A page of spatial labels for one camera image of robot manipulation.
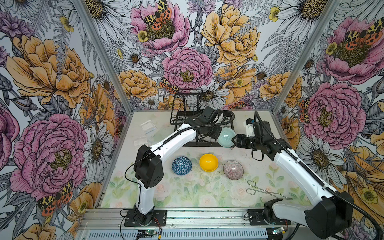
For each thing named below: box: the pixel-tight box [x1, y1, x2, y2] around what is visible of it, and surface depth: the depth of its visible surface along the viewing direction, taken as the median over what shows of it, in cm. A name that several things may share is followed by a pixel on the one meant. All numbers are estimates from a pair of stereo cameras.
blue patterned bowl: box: [171, 156, 193, 176], surface depth 92 cm
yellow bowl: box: [199, 153, 219, 173], surface depth 93 cm
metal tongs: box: [246, 180, 294, 200], surface depth 85 cm
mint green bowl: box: [217, 127, 237, 148], surface depth 87 cm
